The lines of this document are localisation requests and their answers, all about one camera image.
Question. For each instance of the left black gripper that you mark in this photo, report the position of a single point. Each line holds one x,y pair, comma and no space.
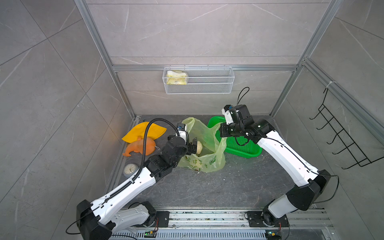
192,149

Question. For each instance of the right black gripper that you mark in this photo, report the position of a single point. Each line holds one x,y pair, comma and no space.
222,130

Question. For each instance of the pale pear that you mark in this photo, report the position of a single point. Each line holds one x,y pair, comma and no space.
199,148

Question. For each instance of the yellow-green plastic bag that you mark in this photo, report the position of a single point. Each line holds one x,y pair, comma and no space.
212,157

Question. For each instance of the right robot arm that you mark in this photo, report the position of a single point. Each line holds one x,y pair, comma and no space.
309,181

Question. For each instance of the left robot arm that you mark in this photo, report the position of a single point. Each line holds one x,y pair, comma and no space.
103,217

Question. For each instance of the green plastic basket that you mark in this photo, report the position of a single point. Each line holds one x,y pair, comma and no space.
250,150

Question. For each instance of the yellow bucket hat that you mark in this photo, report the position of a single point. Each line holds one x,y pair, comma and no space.
155,132

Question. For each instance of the orange plush toy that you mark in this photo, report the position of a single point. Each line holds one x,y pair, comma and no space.
137,147

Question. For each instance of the yellow packet in basket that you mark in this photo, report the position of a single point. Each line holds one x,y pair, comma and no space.
176,78

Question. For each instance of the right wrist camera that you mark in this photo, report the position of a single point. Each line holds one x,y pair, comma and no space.
235,114

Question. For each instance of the white wire wall basket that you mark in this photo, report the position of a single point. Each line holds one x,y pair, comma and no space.
202,80

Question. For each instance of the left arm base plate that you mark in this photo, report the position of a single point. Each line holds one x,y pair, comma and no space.
160,219

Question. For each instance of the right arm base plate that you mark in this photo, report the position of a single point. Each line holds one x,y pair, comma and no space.
260,219

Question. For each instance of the metal mounting rail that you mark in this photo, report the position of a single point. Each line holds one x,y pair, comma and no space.
230,224

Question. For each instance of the black wall hook rack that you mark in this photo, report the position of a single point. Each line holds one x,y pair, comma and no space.
349,145

